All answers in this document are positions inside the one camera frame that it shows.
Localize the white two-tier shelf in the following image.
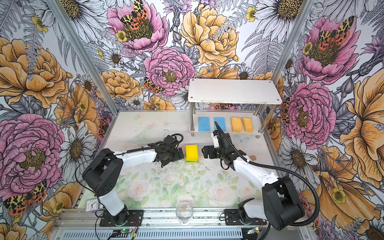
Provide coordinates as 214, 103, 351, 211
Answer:
188, 78, 283, 139

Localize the blue sponge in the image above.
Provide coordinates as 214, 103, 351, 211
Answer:
214, 117, 227, 132
198, 117, 211, 133

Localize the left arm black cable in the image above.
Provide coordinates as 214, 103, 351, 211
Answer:
74, 133, 184, 193

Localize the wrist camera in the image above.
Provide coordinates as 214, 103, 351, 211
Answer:
162, 135, 178, 151
211, 130, 220, 149

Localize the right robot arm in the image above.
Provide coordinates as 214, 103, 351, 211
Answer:
202, 130, 305, 231

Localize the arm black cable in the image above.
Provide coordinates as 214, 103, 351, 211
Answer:
74, 133, 184, 193
214, 121, 321, 240

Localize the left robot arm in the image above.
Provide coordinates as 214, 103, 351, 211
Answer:
82, 134, 184, 226

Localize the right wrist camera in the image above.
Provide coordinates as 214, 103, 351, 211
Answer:
211, 130, 220, 149

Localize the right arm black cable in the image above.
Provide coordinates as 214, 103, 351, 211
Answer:
214, 121, 321, 240

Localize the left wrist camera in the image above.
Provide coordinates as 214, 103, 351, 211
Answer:
162, 135, 178, 151

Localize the aluminium front rail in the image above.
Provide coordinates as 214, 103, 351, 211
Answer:
57, 208, 268, 229

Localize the green circuit board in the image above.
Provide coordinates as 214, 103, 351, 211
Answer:
247, 227, 260, 235

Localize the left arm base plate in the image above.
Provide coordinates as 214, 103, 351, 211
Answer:
99, 209, 144, 227

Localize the clear glass cup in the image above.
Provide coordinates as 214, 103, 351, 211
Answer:
176, 202, 194, 225

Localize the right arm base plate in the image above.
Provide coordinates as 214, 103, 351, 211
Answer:
224, 209, 267, 226

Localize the orange sponge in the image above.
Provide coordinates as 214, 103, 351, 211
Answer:
242, 118, 254, 133
231, 117, 243, 133

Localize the green scrub sponge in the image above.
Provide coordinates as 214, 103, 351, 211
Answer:
186, 161, 198, 165

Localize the yellow sponge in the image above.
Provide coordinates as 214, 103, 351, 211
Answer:
186, 145, 199, 162

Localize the small white clock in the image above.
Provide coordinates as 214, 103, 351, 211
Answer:
85, 198, 100, 213

